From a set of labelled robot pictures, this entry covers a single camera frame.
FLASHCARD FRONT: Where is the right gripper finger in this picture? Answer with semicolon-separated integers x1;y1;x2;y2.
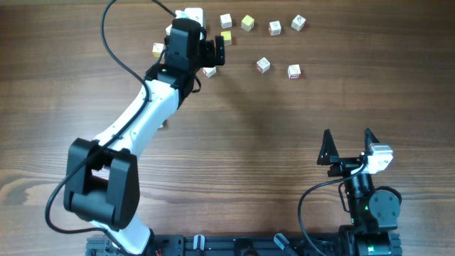
316;129;339;166
364;128;379;154

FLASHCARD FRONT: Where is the block with shell drawing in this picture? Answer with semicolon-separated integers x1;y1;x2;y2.
203;67;217;78

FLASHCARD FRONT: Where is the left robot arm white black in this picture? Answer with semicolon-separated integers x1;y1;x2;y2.
63;18;225;255

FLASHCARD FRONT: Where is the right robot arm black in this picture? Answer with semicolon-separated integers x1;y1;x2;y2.
317;129;402;256

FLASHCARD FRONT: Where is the yellow block lower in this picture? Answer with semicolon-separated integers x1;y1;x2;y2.
220;31;232;46

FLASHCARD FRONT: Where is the white block top row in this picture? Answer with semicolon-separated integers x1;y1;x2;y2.
220;14;232;29

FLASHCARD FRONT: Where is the yellow top block upper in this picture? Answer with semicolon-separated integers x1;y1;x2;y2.
241;15;255;31

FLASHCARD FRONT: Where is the block with red M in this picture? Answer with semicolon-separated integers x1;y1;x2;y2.
166;25;172;36

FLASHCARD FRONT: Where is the block with number eight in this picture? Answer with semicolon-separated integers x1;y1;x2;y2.
256;57;271;74

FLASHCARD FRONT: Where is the yellow side block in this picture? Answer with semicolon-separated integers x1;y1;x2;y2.
152;43;165;58

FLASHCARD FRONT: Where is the block red side top row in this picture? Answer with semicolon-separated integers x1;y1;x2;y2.
269;21;282;36

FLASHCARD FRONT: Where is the block with red I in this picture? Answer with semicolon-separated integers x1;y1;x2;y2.
287;64;301;80

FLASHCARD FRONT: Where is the white block far right top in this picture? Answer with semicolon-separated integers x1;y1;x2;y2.
291;14;306;31

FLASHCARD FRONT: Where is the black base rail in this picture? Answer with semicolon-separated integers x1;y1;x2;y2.
85;233;403;256

